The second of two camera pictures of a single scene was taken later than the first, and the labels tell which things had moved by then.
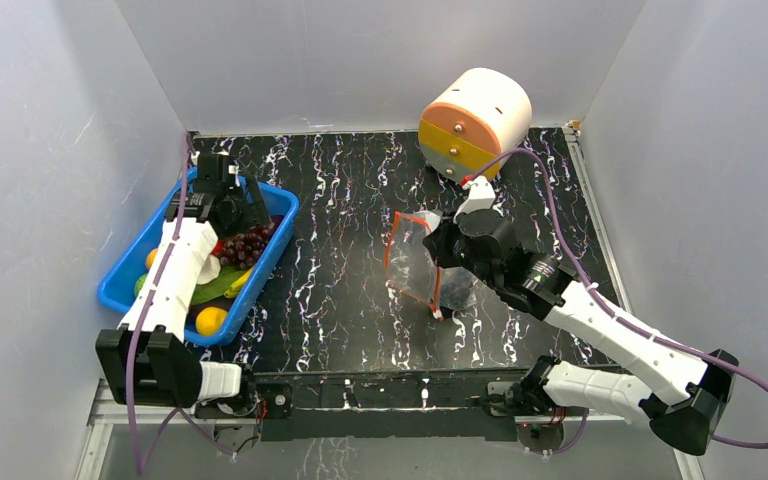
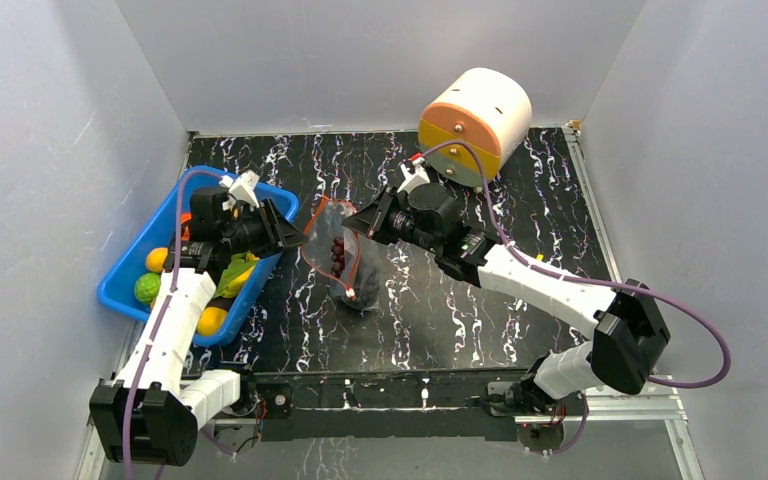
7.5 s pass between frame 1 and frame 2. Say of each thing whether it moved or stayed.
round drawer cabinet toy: stayed
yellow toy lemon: stayed
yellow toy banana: stayed
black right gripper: moved
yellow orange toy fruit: stayed
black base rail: stayed
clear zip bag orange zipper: moved
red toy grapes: moved
